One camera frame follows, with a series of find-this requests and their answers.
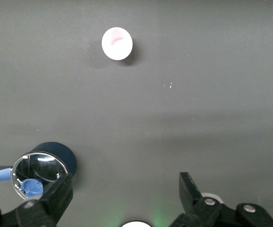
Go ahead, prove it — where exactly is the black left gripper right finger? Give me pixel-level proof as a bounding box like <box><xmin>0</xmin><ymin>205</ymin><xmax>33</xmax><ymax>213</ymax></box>
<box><xmin>169</xmin><ymin>172</ymin><xmax>273</xmax><ymax>227</ymax></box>

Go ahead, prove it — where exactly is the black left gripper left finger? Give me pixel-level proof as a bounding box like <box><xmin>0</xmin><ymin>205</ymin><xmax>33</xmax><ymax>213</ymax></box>
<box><xmin>0</xmin><ymin>173</ymin><xmax>74</xmax><ymax>227</ymax></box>

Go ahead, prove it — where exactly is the pink plastic cup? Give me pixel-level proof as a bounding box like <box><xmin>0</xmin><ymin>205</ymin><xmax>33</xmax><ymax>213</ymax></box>
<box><xmin>101</xmin><ymin>26</ymin><xmax>133</xmax><ymax>61</ymax></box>

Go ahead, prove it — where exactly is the glass lid with blue knob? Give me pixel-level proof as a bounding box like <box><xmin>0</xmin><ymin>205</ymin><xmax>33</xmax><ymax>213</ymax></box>
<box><xmin>11</xmin><ymin>153</ymin><xmax>70</xmax><ymax>199</ymax></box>

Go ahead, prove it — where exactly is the dark blue saucepan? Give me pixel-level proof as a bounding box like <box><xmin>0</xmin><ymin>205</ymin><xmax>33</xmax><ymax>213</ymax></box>
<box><xmin>0</xmin><ymin>141</ymin><xmax>78</xmax><ymax>201</ymax></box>

